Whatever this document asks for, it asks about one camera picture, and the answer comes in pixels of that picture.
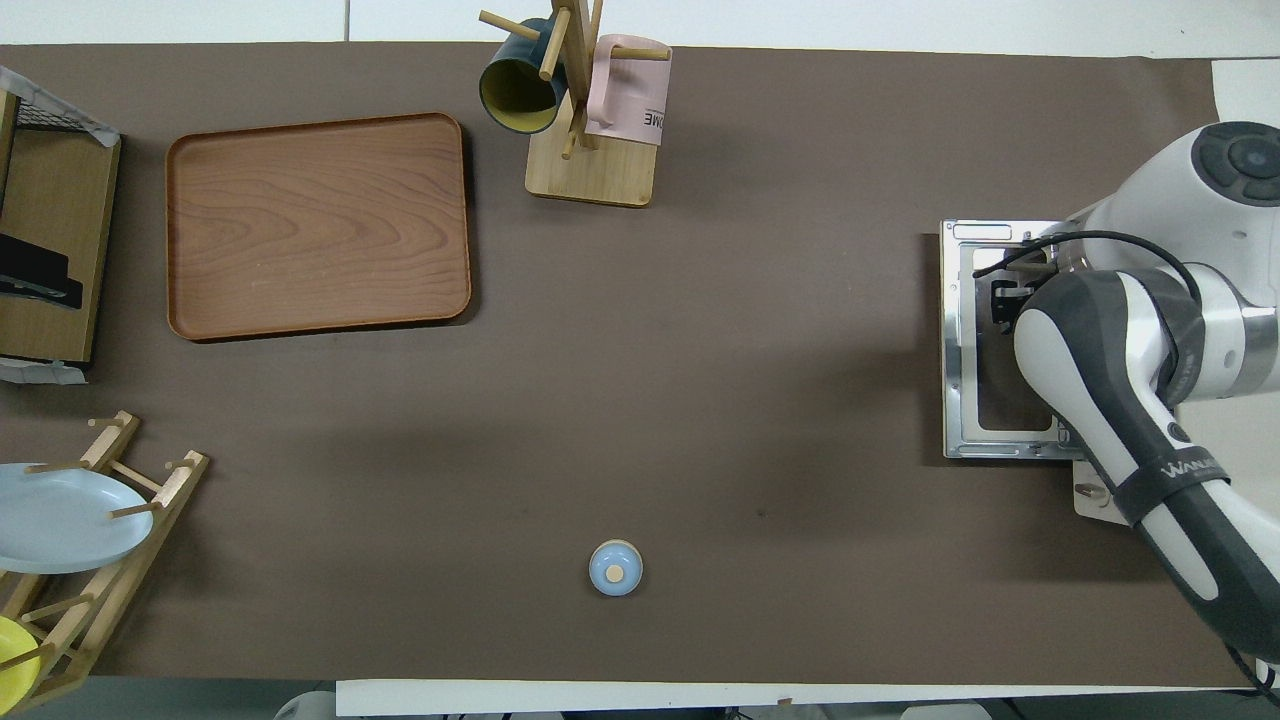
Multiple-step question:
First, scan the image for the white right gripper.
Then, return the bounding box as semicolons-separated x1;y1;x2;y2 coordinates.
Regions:
990;238;1091;336

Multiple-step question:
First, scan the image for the grey padded wrap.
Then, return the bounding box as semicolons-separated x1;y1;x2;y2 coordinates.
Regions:
0;358;89;387
0;65;121;149

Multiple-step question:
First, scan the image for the wooden box with black device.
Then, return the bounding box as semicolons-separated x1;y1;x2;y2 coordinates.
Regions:
0;90;123;366

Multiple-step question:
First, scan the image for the light blue plate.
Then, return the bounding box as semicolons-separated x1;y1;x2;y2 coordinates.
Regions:
0;462;155;575

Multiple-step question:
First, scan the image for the brown wooden tray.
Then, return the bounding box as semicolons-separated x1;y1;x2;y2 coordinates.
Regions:
165;112;473;343

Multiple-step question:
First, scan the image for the wooden dish rack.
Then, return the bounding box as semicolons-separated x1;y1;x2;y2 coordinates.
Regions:
0;410;211;713

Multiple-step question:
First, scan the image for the brown table mat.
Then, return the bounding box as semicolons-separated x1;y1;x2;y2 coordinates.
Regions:
0;42;1259;691

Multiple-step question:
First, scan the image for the yellow plate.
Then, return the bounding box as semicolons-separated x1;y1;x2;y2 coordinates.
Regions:
0;615;43;711

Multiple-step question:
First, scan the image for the wooden mug tree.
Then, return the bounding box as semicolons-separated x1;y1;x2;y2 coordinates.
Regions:
478;0;673;209

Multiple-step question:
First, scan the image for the pink mug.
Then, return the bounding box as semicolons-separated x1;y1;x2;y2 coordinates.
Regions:
585;33;673;148

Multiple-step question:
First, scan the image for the blue bell with wooden knob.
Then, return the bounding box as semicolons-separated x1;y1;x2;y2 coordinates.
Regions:
588;539;644;599

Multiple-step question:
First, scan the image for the dark blue mug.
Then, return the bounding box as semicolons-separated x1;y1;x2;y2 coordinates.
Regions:
478;18;569;136

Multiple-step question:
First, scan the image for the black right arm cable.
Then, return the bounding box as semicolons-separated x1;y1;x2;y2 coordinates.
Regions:
973;230;1206;311

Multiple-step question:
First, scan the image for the black wire basket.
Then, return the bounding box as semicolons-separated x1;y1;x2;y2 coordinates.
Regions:
0;90;109;135

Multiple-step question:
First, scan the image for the black oven power cable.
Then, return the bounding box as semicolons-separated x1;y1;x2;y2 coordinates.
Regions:
1225;640;1280;701

